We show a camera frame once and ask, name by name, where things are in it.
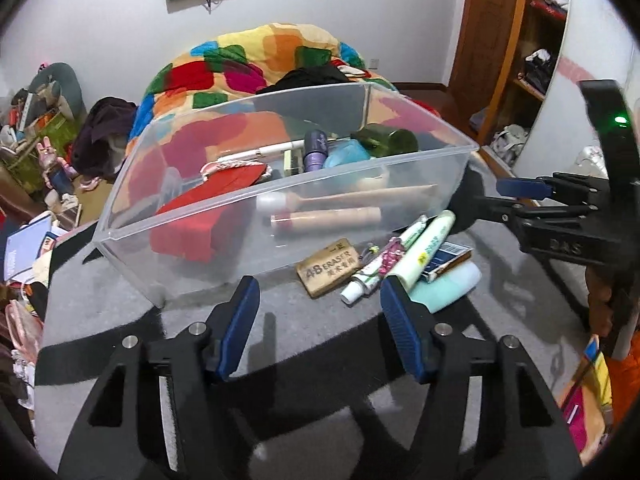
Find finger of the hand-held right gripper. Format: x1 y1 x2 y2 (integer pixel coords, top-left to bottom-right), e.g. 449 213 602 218
465 192 601 233
496 172 608 211

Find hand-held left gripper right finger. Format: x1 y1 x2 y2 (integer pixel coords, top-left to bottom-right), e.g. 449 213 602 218
379 276 583 480

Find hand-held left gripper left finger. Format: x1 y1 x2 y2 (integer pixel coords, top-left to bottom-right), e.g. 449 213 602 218
57 275 262 480

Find clear plastic storage box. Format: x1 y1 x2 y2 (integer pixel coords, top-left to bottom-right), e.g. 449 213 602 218
92 81 481 309

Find red cardboard tea box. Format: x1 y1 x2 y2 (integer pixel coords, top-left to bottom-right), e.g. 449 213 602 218
150 162 266 263

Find wooden cylinder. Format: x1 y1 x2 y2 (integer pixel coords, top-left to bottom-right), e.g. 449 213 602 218
270 206 383 235

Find dark green bottle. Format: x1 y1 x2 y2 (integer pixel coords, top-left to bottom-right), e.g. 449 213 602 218
350 123 420 158

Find pink white braided bracelet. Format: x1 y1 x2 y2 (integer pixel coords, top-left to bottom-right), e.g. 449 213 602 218
202 156 261 178

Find teal plastic container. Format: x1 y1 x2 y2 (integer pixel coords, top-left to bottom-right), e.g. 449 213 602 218
322 139 381 171

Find white pen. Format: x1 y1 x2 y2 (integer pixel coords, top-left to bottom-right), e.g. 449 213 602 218
217 140 306 166

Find purple bottle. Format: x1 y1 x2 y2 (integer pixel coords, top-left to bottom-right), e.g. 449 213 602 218
301 130 331 173

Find person's right hand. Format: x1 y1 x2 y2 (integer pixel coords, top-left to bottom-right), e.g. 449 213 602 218
586 267 621 346

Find white shoes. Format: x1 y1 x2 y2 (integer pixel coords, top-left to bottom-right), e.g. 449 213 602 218
490 125 530 166

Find mint green tube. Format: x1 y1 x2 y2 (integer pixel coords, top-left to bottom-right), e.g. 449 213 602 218
407 262 482 314

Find small white toothpaste tube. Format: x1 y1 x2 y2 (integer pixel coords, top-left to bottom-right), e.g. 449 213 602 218
340 260 386 305

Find blue white small box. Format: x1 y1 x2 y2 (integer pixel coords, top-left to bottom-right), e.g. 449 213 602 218
422 241 473 283

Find grey black striped blanket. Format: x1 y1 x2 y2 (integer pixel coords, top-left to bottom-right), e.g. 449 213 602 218
35 155 606 480

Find pink floral pen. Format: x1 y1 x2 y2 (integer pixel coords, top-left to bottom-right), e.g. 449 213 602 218
367 237 408 278

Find large white green tube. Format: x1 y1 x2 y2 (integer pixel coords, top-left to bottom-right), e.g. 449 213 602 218
387 210 457 291

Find white sliding wardrobe door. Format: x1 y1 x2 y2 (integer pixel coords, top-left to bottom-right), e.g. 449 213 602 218
512 0 640 196

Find slim white green tube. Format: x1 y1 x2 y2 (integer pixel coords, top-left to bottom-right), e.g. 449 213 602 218
395 214 430 256

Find brown eraser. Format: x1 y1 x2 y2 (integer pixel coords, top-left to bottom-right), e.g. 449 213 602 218
296 238 362 299

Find wooden wardrobe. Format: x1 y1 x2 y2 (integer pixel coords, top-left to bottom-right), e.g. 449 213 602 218
470 0 573 171

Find colourful patterned bedsheet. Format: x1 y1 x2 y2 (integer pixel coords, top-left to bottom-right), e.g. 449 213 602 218
560 335 613 453

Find wooden door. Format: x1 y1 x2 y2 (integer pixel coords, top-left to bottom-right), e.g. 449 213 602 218
447 0 528 93

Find pink soft object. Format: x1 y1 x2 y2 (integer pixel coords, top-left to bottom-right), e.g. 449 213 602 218
0 300 43 361

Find blue book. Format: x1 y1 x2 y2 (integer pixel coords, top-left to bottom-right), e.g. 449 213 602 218
4 212 56 281

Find dark purple clothes pile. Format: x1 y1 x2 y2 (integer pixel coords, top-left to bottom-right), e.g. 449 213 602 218
70 97 138 181

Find black garment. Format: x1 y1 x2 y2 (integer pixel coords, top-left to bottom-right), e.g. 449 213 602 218
257 64 351 95

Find rabbit figurine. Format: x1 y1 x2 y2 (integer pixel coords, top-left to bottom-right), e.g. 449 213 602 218
36 136 76 196

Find colourful patchwork quilt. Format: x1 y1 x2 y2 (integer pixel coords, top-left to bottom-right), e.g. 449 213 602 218
125 22 451 161

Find green basket with clutter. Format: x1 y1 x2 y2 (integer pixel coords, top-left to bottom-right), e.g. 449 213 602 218
0 110 71 186

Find grey green neck pillow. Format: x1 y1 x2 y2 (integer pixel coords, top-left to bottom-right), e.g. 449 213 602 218
27 62 86 121

